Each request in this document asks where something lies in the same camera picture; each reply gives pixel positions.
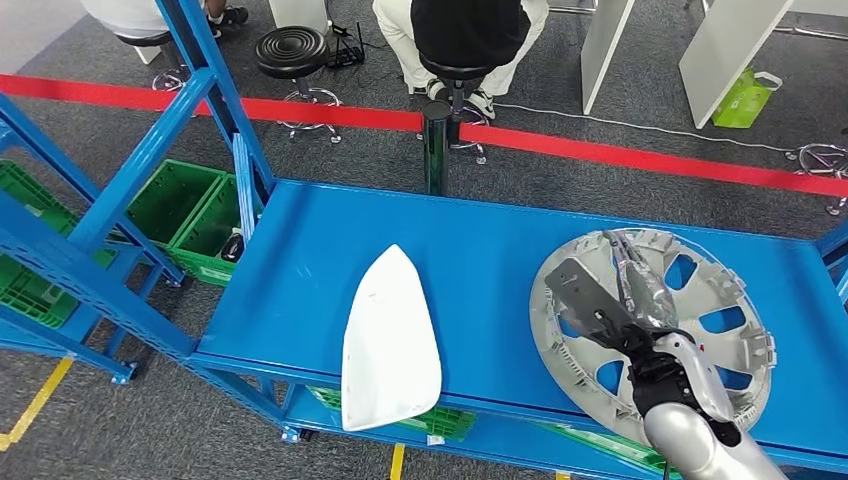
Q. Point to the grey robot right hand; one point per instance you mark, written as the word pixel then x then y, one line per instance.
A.
pixel 646 298

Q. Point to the silver plastic wheel hubcap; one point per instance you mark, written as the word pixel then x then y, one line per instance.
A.
pixel 715 291

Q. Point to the chrome stool base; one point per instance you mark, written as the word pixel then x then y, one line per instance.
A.
pixel 805 156

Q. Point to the green shopping bag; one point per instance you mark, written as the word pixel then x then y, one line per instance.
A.
pixel 742 102

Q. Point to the small white label tag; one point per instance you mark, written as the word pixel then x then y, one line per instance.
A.
pixel 436 440

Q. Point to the white desk panel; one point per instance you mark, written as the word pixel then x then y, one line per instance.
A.
pixel 729 53
pixel 298 13
pixel 606 46

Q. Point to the white triangular plastic shell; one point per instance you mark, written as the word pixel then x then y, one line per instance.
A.
pixel 391 344

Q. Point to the black round stool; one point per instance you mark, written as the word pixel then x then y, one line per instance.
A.
pixel 142 38
pixel 291 50
pixel 457 69

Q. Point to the yellow floor tape mark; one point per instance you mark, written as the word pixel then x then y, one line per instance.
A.
pixel 40 404
pixel 397 464

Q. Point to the pale blue ribbed strip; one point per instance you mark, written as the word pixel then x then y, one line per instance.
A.
pixel 243 185

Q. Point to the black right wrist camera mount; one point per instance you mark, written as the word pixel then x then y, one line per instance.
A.
pixel 583 291

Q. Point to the black stanchion post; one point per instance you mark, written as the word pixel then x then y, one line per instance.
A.
pixel 436 152

